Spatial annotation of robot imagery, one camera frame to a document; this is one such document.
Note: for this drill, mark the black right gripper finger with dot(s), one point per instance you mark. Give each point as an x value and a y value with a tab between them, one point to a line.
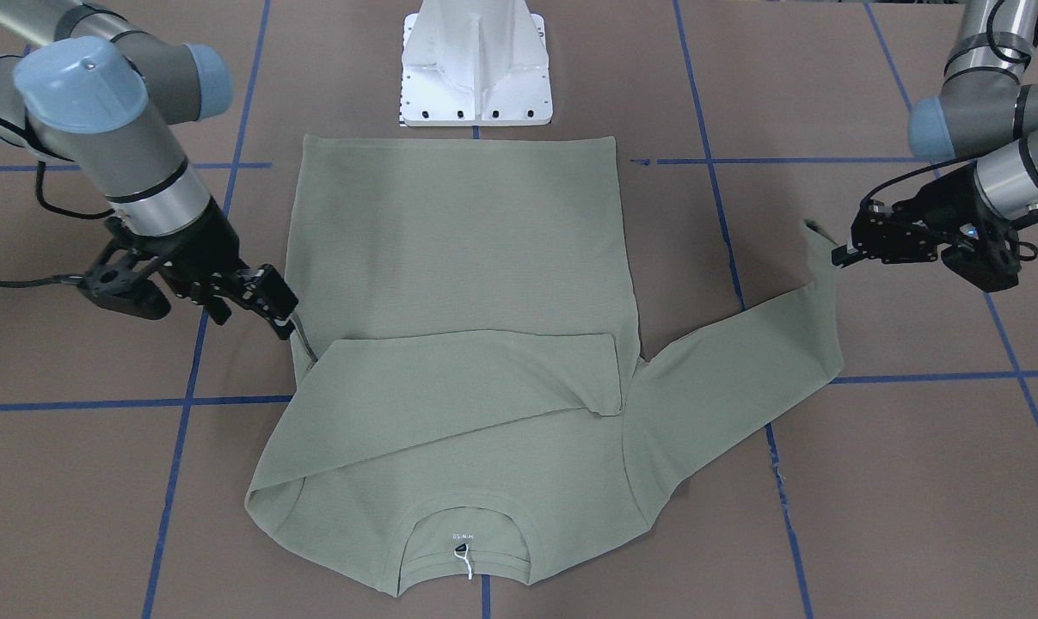
302	337

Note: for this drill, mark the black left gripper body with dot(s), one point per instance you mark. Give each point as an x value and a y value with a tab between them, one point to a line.
947	215

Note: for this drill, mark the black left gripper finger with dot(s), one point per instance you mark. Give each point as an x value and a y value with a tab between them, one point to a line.
846	256

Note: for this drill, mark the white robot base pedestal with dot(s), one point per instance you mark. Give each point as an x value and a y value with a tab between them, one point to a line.
474	63

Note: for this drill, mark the olive green long-sleeve shirt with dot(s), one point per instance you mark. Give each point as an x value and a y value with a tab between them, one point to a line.
480	403

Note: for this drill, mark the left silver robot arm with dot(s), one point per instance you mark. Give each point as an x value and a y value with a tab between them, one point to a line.
983	127

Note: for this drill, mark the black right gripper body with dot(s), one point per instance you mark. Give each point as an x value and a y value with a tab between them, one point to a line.
206	249

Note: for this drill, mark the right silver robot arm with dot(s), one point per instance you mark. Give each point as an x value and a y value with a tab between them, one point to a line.
101	94

